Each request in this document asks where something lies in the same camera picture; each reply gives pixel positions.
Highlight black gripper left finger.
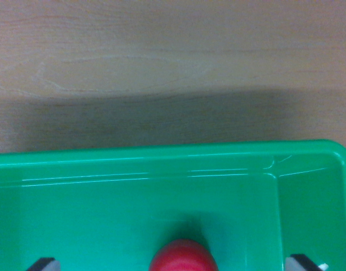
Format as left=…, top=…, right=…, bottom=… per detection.
left=26, top=257, right=62, bottom=271

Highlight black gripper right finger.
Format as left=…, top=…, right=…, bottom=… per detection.
left=284, top=253, right=329, bottom=271

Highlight red tomato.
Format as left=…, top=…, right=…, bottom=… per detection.
left=149, top=238, right=218, bottom=271

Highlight green plastic bin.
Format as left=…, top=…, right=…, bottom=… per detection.
left=0, top=139, right=346, bottom=271

